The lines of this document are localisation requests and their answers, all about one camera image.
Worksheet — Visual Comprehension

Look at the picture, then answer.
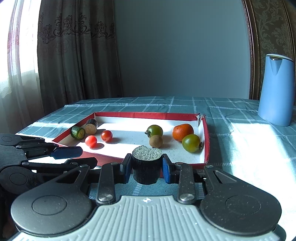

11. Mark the red cherry tomato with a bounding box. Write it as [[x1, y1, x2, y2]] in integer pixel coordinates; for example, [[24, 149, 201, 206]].
[[101, 130, 113, 143], [85, 135, 97, 148]]

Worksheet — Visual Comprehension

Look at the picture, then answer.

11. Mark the green cucumber piece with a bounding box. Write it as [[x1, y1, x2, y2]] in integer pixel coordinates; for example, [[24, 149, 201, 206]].
[[70, 126, 85, 140]]

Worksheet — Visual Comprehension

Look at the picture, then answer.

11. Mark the dark sugarcane piece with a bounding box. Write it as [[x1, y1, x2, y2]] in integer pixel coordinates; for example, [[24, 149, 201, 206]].
[[132, 146, 163, 185], [85, 118, 98, 135]]

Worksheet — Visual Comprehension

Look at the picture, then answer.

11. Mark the brown longan fruit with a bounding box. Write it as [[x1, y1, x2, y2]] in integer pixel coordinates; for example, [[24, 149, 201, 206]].
[[149, 135, 163, 148]]

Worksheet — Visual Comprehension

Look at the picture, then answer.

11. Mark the green tomato with stem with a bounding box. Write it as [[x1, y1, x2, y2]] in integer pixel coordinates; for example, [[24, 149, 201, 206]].
[[145, 125, 163, 138]]

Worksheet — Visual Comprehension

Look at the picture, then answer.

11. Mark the red cardboard tray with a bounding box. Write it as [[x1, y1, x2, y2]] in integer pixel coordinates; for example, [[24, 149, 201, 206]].
[[53, 112, 210, 168]]

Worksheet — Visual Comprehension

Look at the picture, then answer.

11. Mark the green tomato by tangerine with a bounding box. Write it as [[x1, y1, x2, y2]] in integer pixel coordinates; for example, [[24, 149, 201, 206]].
[[182, 134, 202, 153]]

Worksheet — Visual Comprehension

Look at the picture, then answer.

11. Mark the orange tangerine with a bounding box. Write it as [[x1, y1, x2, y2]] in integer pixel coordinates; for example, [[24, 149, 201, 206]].
[[172, 123, 194, 142]]

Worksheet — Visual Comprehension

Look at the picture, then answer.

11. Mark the teal plaid tablecloth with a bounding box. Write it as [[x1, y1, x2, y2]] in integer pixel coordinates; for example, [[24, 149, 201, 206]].
[[21, 96, 295, 240]]

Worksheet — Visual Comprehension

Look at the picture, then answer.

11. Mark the dark patterned curtain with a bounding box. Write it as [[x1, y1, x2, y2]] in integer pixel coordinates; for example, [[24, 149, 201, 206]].
[[37, 1, 123, 113]]

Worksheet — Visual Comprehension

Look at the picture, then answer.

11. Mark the blue electric kettle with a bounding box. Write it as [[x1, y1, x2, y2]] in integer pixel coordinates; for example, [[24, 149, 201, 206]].
[[258, 54, 295, 126]]

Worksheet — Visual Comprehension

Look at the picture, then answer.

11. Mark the dark wooden door frame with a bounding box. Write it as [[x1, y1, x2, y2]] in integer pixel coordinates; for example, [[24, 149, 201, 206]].
[[241, 0, 261, 100]]

